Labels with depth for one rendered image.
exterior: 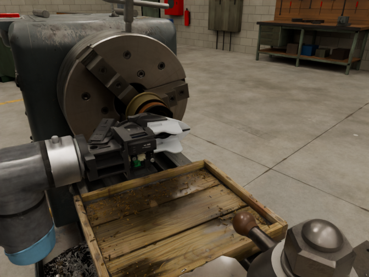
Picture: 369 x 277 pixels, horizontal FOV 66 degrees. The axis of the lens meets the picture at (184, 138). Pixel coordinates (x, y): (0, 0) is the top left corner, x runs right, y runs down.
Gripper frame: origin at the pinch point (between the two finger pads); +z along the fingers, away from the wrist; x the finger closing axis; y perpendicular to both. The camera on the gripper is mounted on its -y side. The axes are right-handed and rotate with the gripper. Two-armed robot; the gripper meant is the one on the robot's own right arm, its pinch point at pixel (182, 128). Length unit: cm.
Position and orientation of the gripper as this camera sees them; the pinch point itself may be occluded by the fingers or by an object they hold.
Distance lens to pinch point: 56.5
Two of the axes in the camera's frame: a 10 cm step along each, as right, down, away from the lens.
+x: 0.0, -9.0, -4.3
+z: 8.8, -2.1, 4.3
